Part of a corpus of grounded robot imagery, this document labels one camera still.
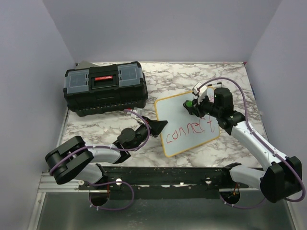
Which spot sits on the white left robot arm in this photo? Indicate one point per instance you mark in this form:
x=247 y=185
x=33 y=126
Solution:
x=76 y=160

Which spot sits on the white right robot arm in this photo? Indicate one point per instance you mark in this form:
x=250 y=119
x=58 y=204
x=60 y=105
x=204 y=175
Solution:
x=280 y=177

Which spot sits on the yellow framed whiteboard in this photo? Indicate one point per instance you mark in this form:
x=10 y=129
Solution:
x=183 y=131

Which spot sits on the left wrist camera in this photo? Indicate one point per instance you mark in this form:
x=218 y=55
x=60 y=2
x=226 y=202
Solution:
x=136 y=113

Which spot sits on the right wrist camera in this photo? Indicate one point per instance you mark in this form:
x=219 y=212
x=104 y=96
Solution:
x=199 y=92

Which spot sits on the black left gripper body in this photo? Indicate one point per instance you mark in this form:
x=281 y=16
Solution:
x=142 y=133

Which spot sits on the black plastic toolbox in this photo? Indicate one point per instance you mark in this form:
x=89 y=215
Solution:
x=97 y=90

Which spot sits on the green whiteboard eraser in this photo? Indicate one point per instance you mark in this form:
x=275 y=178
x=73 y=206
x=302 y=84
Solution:
x=188 y=104

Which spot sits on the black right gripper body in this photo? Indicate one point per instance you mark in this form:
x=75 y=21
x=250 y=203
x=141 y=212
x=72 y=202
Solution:
x=206 y=107

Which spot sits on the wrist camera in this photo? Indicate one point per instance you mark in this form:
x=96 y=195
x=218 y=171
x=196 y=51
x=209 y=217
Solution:
x=199 y=92
x=136 y=113

